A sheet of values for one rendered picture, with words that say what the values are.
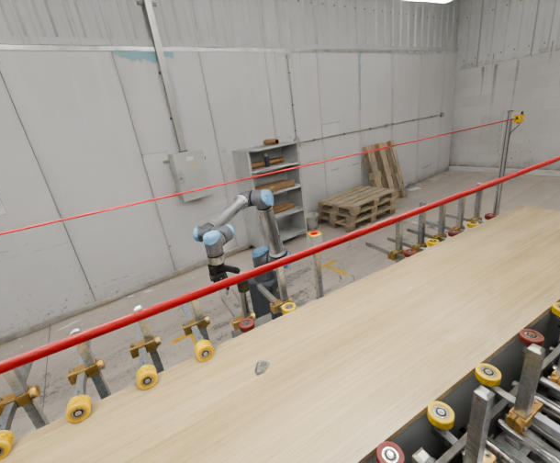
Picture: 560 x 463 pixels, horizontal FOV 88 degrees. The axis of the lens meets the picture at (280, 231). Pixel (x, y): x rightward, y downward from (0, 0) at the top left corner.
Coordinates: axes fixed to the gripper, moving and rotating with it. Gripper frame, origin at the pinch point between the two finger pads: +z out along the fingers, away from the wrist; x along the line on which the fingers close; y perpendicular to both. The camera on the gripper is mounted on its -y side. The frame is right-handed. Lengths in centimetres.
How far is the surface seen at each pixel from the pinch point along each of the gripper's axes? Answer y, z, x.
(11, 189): 135, -56, -245
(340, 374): -20, 11, 72
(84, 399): 71, 4, 29
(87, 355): 69, -2, 10
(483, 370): -64, 10, 103
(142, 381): 50, 6, 32
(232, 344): 10.1, 10.6, 29.2
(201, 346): 24.1, 2.7, 30.7
